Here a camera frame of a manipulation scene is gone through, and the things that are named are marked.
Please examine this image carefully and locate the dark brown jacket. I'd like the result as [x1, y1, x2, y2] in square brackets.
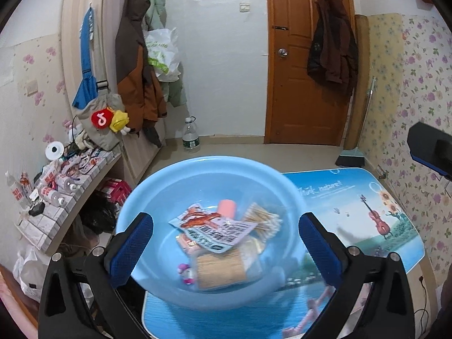
[307, 0, 359, 96]

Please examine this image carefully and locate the red white carton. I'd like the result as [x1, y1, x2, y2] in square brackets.
[102, 178, 132, 205]

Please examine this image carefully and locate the white pink cat figurine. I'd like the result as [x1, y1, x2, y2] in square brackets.
[177, 263, 196, 286]

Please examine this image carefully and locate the teal broom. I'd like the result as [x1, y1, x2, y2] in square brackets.
[335, 78, 377, 168]

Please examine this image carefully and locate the cream plush toy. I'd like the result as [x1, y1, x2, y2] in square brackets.
[75, 132, 95, 151]

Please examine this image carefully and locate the pale green jacket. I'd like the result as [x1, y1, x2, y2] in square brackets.
[143, 0, 186, 107]

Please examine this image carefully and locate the brown wooden door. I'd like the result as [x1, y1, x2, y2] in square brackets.
[264, 0, 357, 147]

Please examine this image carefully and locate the blue grey shoulder bag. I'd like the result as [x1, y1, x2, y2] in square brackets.
[72, 7, 124, 151]

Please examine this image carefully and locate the light blue plastic basin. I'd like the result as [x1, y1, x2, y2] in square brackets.
[116, 155, 307, 311]

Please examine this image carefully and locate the red print snack packet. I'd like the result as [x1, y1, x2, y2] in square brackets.
[169, 202, 258, 254]

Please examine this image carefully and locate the pink cylinder bottle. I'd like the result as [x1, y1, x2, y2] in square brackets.
[217, 199, 236, 220]

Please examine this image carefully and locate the scenic print desktop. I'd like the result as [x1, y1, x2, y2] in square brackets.
[141, 168, 426, 339]

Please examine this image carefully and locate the light wood wardrobe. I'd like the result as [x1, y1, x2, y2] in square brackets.
[61, 0, 166, 184]

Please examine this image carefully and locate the large clear water bottle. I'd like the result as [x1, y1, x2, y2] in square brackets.
[182, 116, 201, 153]

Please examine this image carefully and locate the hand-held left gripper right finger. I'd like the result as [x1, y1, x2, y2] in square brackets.
[298, 212, 414, 339]

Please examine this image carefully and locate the white green plastic bag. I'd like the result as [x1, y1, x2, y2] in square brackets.
[143, 27, 181, 82]

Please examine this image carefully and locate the clear bottle red label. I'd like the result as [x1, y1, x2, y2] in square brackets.
[5, 171, 29, 209]
[40, 185, 66, 205]
[53, 173, 82, 191]

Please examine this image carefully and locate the black plastic bag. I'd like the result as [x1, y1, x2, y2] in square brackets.
[81, 198, 117, 235]

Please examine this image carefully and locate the brown orange jacket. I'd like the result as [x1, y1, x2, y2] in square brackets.
[115, 0, 167, 148]

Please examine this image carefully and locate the beige rolled mat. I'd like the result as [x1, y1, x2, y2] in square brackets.
[344, 14, 371, 151]

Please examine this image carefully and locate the yellow plush toy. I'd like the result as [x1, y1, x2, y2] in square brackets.
[109, 109, 131, 135]

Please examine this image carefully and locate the clear toothpick box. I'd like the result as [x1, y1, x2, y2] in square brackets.
[191, 238, 264, 292]

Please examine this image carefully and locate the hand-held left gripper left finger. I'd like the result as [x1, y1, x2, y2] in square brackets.
[38, 212, 155, 339]

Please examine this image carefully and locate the black cable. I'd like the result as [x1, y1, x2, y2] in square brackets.
[413, 275, 429, 325]

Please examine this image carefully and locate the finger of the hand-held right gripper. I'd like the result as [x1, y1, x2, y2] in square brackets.
[407, 122, 452, 181]

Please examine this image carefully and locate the red plush toy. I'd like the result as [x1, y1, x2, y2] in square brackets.
[91, 107, 115, 128]

